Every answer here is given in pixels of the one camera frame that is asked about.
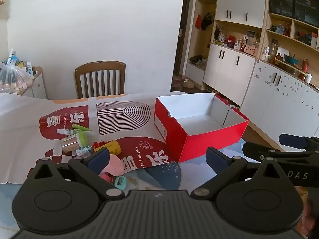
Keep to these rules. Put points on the red mitten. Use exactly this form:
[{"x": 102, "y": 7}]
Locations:
[{"x": 197, "y": 21}]

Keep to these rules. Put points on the patterned door mat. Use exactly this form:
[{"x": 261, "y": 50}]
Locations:
[{"x": 178, "y": 82}]

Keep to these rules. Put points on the brown wooden chair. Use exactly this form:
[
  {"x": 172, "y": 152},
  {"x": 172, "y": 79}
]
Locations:
[{"x": 99, "y": 66}]

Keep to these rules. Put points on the pink round toy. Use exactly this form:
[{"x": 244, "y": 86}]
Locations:
[{"x": 116, "y": 165}]

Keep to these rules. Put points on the red bag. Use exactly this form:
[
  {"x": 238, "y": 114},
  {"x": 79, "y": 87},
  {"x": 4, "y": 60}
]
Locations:
[{"x": 230, "y": 39}]

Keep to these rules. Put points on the small red toy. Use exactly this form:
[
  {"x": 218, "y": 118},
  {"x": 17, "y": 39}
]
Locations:
[{"x": 97, "y": 145}]

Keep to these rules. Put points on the blue patterned tablecloth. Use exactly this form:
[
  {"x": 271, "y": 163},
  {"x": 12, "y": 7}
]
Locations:
[{"x": 162, "y": 179}]

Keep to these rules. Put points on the white wooden wall cabinet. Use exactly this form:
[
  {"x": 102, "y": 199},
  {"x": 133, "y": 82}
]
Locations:
[{"x": 231, "y": 64}]

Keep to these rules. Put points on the white tube green cap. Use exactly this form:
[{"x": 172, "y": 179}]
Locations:
[{"x": 66, "y": 131}]

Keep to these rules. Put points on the dark brown door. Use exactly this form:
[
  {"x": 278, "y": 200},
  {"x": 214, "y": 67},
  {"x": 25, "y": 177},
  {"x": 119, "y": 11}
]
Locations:
[{"x": 183, "y": 42}]

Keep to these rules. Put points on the white cardboard box red trim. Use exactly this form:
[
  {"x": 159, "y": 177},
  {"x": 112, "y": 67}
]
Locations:
[{"x": 174, "y": 134}]

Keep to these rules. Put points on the red kettle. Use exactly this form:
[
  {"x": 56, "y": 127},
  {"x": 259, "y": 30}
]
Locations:
[{"x": 305, "y": 66}]

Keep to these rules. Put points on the small yellow box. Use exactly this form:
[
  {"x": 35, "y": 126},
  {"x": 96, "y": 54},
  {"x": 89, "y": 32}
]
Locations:
[{"x": 112, "y": 147}]

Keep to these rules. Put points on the toothpick jar green lid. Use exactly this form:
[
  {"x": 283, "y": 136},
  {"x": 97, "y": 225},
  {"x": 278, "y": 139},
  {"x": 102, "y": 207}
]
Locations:
[{"x": 74, "y": 142}]

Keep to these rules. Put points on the white red printed table cover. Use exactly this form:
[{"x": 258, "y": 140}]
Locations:
[{"x": 30, "y": 134}]

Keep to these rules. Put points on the white blue figurine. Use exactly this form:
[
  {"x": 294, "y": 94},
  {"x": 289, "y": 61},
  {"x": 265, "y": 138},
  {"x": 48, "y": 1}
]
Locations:
[{"x": 83, "y": 151}]

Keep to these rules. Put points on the pile of assorted packets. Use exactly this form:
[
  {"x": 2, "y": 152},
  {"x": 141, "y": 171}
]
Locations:
[{"x": 15, "y": 61}]

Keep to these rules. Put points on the clear plastic bag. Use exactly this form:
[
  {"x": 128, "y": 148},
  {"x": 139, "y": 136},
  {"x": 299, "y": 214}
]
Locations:
[{"x": 12, "y": 79}]

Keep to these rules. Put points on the white cup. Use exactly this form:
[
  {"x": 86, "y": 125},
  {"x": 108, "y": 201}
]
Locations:
[{"x": 308, "y": 78}]

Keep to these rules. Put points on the small side cabinet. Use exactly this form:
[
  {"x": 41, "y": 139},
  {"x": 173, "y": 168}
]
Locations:
[{"x": 38, "y": 87}]

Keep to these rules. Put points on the teal pencil sharpener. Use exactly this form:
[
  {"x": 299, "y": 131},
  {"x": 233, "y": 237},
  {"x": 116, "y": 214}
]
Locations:
[{"x": 121, "y": 182}]

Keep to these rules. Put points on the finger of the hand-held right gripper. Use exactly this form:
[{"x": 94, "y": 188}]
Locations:
[
  {"x": 292, "y": 141},
  {"x": 254, "y": 150}
]

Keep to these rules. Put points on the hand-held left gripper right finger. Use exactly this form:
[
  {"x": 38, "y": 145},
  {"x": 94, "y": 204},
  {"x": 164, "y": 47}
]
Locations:
[{"x": 214, "y": 158}]

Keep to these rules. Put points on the pink red packet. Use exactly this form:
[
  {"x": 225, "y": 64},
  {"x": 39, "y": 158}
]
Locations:
[{"x": 108, "y": 177}]

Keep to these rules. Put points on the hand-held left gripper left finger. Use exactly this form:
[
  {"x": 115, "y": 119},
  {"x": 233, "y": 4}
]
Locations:
[{"x": 98, "y": 158}]

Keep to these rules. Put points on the blue bowl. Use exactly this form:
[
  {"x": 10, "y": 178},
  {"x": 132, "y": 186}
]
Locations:
[{"x": 292, "y": 59}]

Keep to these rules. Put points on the black shoes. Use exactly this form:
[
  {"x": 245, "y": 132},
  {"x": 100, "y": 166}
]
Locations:
[{"x": 198, "y": 59}]

